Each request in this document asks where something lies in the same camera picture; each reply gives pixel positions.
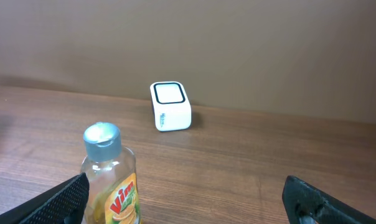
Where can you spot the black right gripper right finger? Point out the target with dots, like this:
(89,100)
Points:
(306,204)

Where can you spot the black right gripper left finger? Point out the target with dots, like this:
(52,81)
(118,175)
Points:
(62,204)

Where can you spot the yellow dish soap bottle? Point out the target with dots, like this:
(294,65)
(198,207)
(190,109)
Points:
(110,168)

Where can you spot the white barcode scanner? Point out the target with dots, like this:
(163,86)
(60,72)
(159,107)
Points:
(171,107)

